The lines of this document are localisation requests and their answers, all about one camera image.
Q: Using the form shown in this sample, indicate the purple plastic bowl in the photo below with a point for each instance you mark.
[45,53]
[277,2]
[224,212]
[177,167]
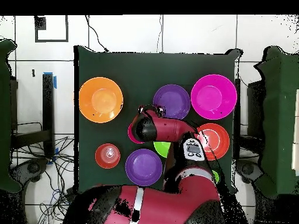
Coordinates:
[174,100]
[143,168]

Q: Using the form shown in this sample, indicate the large orange plastic bowl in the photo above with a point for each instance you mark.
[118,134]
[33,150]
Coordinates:
[101,99]

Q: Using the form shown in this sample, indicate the small crimson plastic bowl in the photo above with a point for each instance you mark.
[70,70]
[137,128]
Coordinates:
[130,136]

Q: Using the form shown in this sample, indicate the green plastic bowl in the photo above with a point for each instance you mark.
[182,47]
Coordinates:
[162,148]

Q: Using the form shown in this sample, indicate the dark green tablecloth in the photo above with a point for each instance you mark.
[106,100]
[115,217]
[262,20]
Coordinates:
[140,70]

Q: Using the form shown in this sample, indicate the large pink plastic bowl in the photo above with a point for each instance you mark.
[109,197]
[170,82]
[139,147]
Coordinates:
[213,96]

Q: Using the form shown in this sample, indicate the small red-orange plastic bowl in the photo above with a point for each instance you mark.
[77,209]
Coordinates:
[107,155]

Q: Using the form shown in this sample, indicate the large red-orange plastic bowl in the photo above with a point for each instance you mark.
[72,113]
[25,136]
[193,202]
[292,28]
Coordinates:
[217,142]

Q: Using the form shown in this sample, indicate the blue tape strip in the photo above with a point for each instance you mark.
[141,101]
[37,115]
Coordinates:
[55,81]

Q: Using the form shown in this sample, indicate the black metal stand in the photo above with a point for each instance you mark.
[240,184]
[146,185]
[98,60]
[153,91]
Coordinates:
[48,112]

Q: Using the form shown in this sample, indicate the black chair base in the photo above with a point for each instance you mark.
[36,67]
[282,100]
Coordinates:
[32,168]
[247,169]

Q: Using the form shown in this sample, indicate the green cloth side table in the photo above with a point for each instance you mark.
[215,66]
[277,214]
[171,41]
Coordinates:
[5,116]
[278,128]

